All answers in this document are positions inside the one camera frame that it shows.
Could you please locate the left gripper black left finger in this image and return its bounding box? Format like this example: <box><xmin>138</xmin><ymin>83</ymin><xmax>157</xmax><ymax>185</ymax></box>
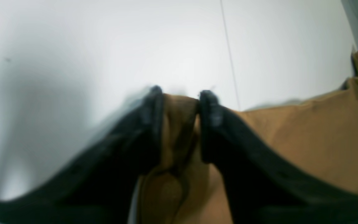
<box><xmin>0</xmin><ymin>86</ymin><xmax>164</xmax><ymax>224</ymax></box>

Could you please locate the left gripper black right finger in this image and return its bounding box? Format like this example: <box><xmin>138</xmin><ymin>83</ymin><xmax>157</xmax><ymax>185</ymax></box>
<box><xmin>199</xmin><ymin>90</ymin><xmax>358</xmax><ymax>224</ymax></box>

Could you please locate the brown t-shirt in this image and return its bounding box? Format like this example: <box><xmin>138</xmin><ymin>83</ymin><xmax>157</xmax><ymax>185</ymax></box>
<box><xmin>135</xmin><ymin>51</ymin><xmax>358</xmax><ymax>224</ymax></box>

